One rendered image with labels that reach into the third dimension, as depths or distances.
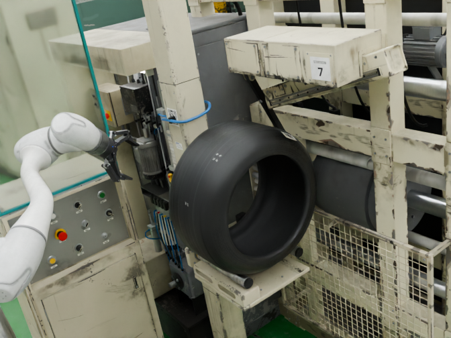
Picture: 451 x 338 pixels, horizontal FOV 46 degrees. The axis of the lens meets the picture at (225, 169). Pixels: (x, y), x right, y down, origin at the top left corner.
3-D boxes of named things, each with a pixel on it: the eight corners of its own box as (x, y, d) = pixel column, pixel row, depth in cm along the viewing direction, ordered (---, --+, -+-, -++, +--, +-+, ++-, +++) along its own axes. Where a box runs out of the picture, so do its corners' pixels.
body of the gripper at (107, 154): (93, 132, 188) (108, 141, 197) (88, 155, 186) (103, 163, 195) (110, 132, 185) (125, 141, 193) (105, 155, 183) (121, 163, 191)
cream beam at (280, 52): (227, 73, 225) (221, 38, 220) (271, 58, 238) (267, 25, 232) (336, 89, 179) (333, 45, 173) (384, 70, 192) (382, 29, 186)
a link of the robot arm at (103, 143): (76, 151, 182) (86, 156, 187) (97, 151, 178) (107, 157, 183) (81, 126, 184) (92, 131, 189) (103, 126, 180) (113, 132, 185)
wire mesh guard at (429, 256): (282, 306, 288) (266, 191, 261) (285, 304, 289) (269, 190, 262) (431, 399, 219) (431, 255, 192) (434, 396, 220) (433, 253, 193)
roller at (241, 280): (196, 259, 238) (194, 251, 236) (205, 255, 240) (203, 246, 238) (245, 291, 211) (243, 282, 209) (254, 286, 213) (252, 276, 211)
